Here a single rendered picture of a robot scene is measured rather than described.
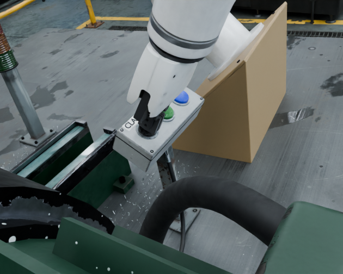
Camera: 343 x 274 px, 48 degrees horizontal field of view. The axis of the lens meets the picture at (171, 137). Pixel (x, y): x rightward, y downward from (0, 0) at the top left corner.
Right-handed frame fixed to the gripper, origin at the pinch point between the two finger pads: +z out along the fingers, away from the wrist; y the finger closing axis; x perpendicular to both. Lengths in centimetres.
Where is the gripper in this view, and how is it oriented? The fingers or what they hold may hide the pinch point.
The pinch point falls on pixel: (151, 118)
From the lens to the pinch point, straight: 59.0
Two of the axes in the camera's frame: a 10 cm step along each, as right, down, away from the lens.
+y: -5.3, 5.7, -6.3
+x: 8.1, 5.7, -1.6
